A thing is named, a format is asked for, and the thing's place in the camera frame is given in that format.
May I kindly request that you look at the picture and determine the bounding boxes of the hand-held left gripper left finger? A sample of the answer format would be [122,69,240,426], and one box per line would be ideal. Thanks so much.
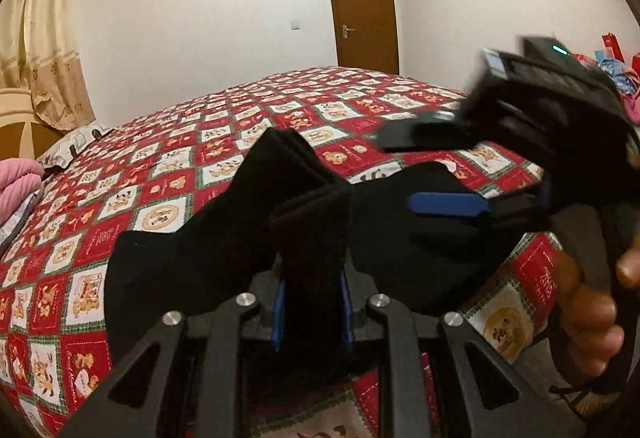
[57,268,288,438]

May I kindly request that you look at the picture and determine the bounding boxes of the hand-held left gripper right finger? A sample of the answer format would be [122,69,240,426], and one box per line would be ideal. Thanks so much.
[340,268,588,438]

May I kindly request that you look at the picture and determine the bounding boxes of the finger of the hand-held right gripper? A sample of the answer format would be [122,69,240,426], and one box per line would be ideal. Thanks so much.
[406,190,551,231]
[377,110,476,154]

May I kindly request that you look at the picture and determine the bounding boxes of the black pants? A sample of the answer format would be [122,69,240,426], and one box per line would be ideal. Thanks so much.
[102,127,526,369]

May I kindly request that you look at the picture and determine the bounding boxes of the person's right hand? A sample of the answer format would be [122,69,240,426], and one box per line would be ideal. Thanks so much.
[547,238,640,379]

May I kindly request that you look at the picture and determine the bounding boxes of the pile of colourful bags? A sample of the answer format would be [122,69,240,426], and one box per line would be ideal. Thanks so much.
[575,32,640,124]

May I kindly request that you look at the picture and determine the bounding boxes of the brown wooden door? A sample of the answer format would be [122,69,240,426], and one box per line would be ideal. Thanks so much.
[322,0,401,76]

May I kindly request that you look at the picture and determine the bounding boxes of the red checked printed blanket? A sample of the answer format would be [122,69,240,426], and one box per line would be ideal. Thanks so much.
[0,65,566,438]

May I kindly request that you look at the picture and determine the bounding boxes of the grey patterned pillow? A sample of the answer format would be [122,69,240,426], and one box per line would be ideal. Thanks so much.
[37,122,115,171]

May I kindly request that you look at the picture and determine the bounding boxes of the folded pink quilt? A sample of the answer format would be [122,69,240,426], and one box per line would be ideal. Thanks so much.
[0,158,46,259]

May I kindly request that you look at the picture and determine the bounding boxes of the cream and brown headboard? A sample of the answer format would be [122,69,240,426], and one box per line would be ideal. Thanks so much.
[0,87,66,164]

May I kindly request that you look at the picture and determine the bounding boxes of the beige patterned curtain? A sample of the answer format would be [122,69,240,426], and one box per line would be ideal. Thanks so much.
[0,0,97,133]

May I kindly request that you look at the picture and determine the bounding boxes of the black cord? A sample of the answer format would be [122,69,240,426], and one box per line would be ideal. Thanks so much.
[549,370,608,411]

